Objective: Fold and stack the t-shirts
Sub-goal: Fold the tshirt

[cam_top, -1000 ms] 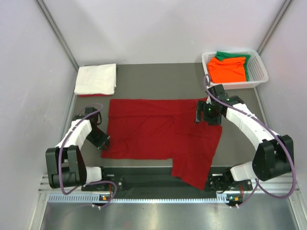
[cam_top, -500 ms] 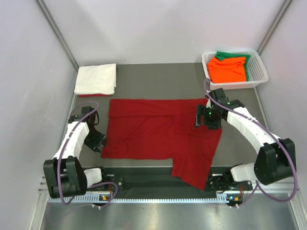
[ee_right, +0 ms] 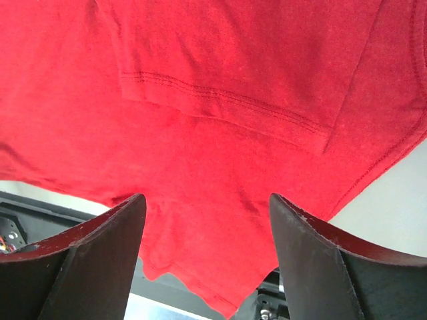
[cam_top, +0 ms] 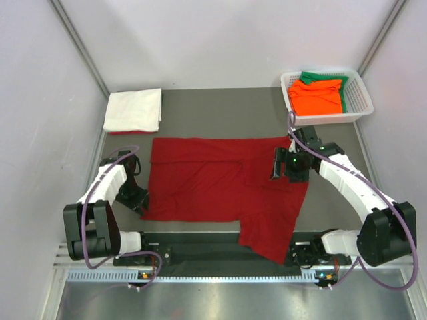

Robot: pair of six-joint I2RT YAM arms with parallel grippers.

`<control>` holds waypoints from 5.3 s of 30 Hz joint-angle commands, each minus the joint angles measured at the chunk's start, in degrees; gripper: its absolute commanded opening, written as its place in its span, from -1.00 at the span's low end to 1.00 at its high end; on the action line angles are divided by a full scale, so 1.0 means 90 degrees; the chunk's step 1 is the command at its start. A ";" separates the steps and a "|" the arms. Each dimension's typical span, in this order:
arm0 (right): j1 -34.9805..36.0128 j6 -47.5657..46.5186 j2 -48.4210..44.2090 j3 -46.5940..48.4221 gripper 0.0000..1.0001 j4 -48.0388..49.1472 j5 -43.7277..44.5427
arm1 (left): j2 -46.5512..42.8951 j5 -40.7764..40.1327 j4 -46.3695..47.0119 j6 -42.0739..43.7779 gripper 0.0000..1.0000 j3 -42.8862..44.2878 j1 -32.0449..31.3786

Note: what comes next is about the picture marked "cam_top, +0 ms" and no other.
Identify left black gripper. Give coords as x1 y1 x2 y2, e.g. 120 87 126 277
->
115 177 150 217

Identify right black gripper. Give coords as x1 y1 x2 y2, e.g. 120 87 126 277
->
270 147 310 183

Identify dark red t shirt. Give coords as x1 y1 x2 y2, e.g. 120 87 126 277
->
142 137 308 264

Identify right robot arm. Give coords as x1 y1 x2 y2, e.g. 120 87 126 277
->
270 126 416 267

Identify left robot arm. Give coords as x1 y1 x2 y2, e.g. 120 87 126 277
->
63 150 151 265

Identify folded red t shirt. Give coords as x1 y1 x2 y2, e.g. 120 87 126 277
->
109 131 156 135

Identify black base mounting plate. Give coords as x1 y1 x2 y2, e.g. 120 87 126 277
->
112 231 352 276

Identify orange t shirt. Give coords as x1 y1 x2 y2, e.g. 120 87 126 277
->
288 79 342 117

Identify white plastic basket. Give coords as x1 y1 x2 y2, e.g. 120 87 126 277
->
280 69 374 126

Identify green t shirt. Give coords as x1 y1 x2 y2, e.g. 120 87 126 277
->
299 71 348 113

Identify folded white t shirt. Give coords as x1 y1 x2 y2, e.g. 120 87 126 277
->
103 88 162 133

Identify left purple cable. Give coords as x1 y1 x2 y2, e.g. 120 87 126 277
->
80 145 163 291

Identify purple cable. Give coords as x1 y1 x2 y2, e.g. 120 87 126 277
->
286 110 419 291
80 145 163 291

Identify aluminium frame rail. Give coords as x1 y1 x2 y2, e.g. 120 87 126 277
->
54 243 413 269

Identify grey slotted cable duct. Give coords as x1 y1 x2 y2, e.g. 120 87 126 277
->
66 269 332 283

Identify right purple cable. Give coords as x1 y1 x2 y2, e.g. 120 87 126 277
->
286 110 419 291

